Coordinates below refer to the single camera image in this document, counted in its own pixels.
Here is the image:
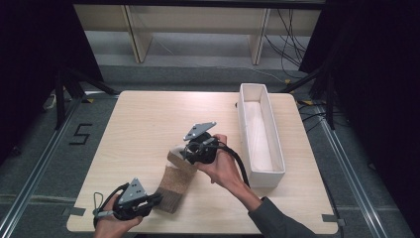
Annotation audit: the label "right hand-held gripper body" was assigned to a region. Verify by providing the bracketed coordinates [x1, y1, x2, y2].
[182, 121, 220, 166]

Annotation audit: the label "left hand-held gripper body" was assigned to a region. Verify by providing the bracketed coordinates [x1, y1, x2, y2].
[112, 178, 150, 222]

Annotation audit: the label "brown sock with white toe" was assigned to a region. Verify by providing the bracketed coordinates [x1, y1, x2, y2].
[154, 165, 196, 215]
[166, 144, 199, 175]

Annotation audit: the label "long white box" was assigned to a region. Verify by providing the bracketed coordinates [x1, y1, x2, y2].
[237, 82, 287, 189]

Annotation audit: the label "person's right hand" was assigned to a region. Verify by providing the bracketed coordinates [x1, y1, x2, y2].
[194, 133, 248, 194]

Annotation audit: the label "person's left hand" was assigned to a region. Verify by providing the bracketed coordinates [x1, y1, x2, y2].
[93, 194, 144, 238]

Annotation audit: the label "grey tape strip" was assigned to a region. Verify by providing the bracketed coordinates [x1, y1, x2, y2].
[61, 206, 87, 217]
[321, 213, 347, 228]

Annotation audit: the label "black metal stand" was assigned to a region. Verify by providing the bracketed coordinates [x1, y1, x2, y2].
[53, 64, 121, 131]
[279, 62, 337, 131]

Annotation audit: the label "pale wooden shelf unit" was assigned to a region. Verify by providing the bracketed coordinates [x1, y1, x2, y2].
[72, 3, 323, 65]

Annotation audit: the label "dark curtain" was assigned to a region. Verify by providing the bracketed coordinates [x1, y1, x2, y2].
[298, 0, 420, 229]
[0, 0, 106, 167]

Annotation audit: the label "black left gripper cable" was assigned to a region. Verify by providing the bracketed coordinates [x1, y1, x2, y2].
[93, 182, 131, 229]

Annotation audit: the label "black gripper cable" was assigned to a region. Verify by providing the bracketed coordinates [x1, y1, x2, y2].
[211, 142, 252, 188]
[93, 182, 131, 229]

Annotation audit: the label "thin grey strap loop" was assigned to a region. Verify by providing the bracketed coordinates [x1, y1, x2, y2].
[92, 191, 115, 219]

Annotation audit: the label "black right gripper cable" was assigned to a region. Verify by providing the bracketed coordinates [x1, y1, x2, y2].
[211, 142, 252, 188]

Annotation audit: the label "thin white floor cable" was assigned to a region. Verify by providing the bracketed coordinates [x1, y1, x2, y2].
[154, 36, 289, 84]

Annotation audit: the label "metal floor rail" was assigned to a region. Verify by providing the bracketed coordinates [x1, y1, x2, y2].
[315, 104, 388, 238]
[0, 97, 84, 234]

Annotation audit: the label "black floor cables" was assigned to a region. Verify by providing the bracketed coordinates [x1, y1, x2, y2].
[296, 100, 333, 134]

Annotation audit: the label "white coiled cable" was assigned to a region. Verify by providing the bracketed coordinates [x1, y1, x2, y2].
[42, 93, 57, 111]

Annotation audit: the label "bundle of black cables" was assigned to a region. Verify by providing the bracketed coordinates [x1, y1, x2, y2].
[263, 9, 312, 71]

